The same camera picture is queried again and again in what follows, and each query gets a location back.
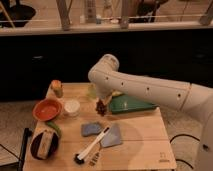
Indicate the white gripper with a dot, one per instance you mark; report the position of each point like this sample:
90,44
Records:
103,93

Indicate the dark purple grape bunch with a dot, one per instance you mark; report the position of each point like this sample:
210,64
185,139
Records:
101,108

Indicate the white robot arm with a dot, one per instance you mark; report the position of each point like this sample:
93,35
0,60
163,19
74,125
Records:
192,99

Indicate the white paper cup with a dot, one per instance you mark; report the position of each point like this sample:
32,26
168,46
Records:
71,108

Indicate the yellow item on board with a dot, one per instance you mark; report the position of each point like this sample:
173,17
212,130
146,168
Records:
116,93

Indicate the green cutting board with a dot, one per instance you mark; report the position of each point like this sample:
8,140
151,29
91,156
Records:
125,104

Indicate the blue sponge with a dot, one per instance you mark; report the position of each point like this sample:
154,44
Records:
93,128

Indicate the grey blue cloth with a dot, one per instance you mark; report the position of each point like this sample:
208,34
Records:
113,137

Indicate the orange topped bottle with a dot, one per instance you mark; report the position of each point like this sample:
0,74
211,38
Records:
56,86

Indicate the orange bowl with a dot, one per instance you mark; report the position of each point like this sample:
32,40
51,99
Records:
47,109

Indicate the green pepper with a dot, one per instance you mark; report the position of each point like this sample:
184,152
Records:
54,126

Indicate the white black brush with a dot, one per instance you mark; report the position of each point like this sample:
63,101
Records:
80,158

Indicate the beige sandwich block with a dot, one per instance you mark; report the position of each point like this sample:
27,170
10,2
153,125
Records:
45,143

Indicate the black bowl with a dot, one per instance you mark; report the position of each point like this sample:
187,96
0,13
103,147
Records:
35,145

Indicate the black stand left of table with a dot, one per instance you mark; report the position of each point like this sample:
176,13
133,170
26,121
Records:
27,133

